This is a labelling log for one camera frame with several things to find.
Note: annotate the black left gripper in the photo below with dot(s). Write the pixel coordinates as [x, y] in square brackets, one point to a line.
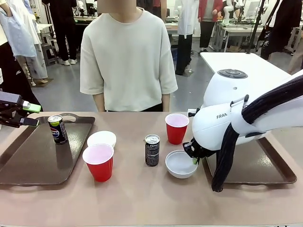
[9, 111]

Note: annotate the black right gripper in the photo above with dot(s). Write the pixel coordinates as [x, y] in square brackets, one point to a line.
[195, 150]

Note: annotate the white bowl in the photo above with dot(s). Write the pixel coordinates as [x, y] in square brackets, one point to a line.
[180, 169]
[101, 138]

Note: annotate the person's right forearm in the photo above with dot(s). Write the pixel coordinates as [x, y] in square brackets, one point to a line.
[99, 102]

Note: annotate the person's left forearm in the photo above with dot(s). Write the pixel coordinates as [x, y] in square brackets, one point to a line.
[166, 101]

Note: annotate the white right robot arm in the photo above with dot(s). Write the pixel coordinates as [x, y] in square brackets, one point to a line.
[217, 94]

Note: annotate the Pepsi can with blue logo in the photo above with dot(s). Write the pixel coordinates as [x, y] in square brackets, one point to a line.
[58, 132]

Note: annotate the red plastic cup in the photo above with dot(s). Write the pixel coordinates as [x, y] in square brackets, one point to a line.
[99, 165]
[176, 132]

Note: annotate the brown plastic tray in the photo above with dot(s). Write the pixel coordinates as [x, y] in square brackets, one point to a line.
[33, 156]
[255, 163]

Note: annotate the black Pepsi can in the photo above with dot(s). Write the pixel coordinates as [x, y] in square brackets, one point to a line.
[152, 151]

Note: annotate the grey step stool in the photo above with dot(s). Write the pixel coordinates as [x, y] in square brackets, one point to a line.
[48, 50]

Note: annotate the bystander in black clothes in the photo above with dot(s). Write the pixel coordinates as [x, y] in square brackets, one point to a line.
[64, 28]

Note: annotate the white side table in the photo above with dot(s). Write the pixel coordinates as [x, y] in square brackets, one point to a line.
[236, 63]

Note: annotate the blue bin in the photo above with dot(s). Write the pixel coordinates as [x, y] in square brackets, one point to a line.
[174, 58]

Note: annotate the person in beige t-shirt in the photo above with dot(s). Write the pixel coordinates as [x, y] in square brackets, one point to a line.
[127, 59]

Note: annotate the bystander in white coat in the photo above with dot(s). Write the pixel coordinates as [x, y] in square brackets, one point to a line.
[187, 28]

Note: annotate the grey background workbench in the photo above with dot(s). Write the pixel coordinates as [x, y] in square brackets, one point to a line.
[236, 30]

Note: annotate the bystander in red jacket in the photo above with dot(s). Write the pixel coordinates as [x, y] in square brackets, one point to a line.
[209, 21]

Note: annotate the black stand pole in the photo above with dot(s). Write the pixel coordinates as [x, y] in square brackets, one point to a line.
[255, 26]

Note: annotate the hanging black printed apron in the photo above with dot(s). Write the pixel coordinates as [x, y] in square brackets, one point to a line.
[277, 30]

